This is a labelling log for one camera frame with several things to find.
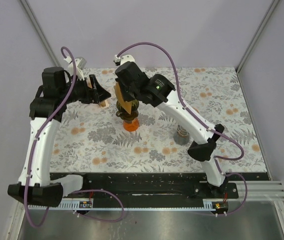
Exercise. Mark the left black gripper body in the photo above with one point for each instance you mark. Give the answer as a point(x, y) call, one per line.
point(81, 92)

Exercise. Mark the dark green dripper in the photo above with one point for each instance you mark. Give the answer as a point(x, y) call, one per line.
point(124, 115)

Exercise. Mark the glass of orange liquid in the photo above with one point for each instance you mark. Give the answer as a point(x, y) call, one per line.
point(131, 126)

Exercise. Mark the glass coffee carafe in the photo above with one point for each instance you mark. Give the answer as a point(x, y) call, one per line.
point(181, 136)

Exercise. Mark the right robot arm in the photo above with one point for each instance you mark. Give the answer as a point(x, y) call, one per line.
point(160, 93)

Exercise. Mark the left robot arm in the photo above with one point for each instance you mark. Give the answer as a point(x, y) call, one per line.
point(34, 185)

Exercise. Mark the brown coffee filter stack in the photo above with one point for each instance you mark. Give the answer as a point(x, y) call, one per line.
point(104, 104)

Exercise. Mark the floral tablecloth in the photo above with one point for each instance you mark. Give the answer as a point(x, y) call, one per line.
point(93, 139)

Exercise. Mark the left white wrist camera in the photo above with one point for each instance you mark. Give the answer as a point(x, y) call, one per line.
point(80, 63)

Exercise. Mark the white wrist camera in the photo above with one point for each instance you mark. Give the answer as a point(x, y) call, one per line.
point(120, 60)
point(80, 63)

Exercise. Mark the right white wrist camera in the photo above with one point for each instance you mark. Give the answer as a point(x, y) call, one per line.
point(120, 60)

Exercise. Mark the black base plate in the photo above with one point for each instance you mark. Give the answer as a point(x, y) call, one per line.
point(157, 183)

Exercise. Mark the white slotted cable duct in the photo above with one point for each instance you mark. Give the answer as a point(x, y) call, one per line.
point(139, 204)

